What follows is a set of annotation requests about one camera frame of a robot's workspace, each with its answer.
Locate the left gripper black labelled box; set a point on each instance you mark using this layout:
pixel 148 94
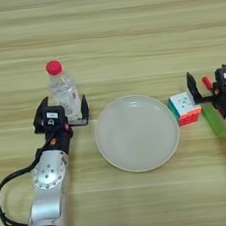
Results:
pixel 53 115

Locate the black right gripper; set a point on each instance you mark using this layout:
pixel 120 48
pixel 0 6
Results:
pixel 225 103

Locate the green rectangular block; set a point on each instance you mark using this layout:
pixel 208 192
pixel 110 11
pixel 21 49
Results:
pixel 214 120

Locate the round white plate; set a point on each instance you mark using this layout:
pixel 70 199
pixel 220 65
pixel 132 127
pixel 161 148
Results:
pixel 138 135

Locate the colourful puzzle cube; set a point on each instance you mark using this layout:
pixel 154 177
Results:
pixel 184 109

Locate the clear bottle with red cap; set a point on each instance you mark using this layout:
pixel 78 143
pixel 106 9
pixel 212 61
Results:
pixel 63 94

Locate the red marker pen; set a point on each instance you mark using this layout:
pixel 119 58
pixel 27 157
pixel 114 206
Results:
pixel 207 82

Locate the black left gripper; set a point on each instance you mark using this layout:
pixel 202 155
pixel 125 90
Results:
pixel 59 140

